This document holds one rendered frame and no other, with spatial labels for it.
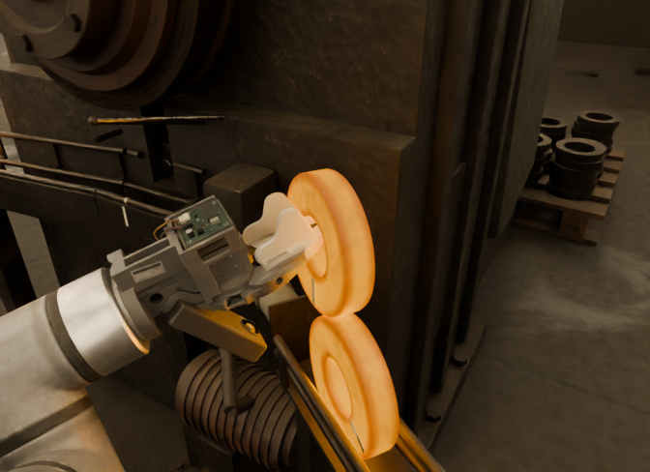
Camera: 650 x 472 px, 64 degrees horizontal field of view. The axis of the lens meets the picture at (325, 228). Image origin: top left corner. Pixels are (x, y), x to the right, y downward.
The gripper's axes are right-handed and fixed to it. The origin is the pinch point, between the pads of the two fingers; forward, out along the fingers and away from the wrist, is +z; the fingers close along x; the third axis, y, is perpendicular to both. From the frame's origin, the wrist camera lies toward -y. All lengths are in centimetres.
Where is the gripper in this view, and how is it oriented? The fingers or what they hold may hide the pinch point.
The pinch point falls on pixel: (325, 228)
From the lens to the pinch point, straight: 54.3
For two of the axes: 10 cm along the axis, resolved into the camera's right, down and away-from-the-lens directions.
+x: -4.2, -4.6, 7.8
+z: 8.7, -4.5, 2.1
